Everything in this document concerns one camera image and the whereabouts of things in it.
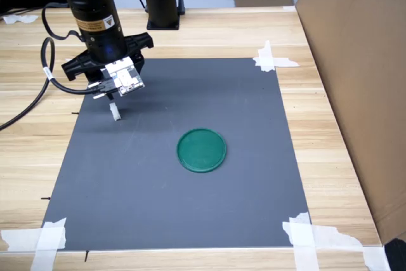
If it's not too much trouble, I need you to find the black object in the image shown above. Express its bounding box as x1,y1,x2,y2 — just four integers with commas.
384,237,406,271

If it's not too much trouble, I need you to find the thick black camera cable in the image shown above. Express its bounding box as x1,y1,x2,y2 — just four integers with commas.
0,36,115,132

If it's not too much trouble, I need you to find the round green lid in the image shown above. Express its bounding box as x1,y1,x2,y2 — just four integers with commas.
176,128,228,174

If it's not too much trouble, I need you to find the large brown cardboard partition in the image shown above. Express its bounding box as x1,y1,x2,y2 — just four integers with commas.
294,0,406,245

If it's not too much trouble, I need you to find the small white plastic terminal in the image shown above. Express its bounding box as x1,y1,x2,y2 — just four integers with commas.
109,102,122,122

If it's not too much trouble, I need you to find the crumpled white tape scrap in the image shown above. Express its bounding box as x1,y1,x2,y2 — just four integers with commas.
2,13,39,25

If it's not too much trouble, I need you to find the dark grey mat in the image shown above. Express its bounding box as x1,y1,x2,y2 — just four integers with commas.
41,57,313,251

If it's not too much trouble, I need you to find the small white camera box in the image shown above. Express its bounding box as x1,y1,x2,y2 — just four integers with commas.
104,56,146,98

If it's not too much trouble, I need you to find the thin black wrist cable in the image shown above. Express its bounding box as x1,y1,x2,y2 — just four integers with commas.
41,3,86,43

